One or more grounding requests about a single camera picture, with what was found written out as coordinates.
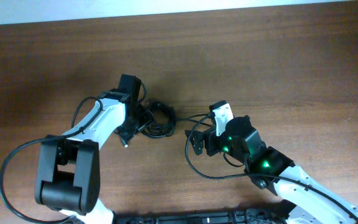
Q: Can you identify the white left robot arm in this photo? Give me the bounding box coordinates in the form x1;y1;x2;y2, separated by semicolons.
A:
35;74;152;223

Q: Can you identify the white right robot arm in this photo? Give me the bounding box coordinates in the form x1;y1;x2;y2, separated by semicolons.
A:
185;116;358;223

